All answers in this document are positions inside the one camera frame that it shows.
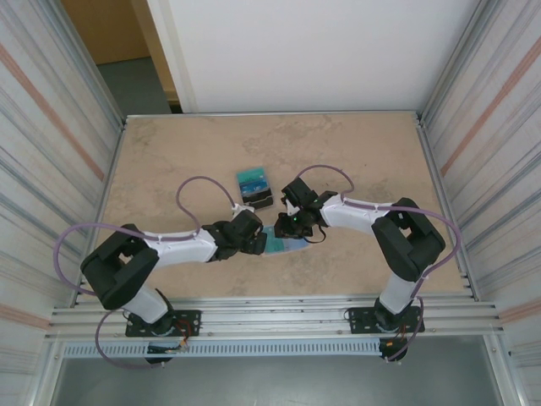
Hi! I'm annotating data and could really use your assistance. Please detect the clear acrylic card stand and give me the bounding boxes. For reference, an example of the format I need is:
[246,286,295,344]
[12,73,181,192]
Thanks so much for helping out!
[235,167,276,212]

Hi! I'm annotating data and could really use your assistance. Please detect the blue card with white print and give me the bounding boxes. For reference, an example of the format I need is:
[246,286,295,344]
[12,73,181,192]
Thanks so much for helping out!
[238,178,271,195]

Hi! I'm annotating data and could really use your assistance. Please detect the teal card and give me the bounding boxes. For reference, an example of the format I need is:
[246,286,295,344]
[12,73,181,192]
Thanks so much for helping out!
[236,167,267,184]

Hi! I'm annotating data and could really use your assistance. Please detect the translucent corrugated side panel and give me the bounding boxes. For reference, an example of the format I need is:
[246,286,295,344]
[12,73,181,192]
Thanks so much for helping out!
[0,0,128,406]
[416,0,541,406]

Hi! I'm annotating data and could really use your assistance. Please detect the wooden door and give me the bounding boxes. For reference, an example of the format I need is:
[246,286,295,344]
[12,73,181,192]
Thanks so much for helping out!
[61,0,183,113]

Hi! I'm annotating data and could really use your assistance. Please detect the aluminium table frame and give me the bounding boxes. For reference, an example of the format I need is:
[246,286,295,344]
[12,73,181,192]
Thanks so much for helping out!
[44,110,515,344]

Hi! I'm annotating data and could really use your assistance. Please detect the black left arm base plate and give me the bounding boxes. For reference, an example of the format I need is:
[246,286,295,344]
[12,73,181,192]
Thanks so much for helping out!
[125,310,202,338]

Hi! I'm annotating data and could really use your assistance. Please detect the perforated grey cable duct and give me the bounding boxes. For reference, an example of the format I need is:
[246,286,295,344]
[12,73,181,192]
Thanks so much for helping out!
[62,340,382,359]

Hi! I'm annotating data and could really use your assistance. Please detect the red orange base wires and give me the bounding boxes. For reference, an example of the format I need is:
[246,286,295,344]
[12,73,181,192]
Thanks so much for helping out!
[176,321,199,352]
[382,323,410,350]

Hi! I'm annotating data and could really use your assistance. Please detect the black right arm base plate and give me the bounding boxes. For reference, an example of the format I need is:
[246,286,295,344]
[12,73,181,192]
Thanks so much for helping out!
[347,304,425,337]

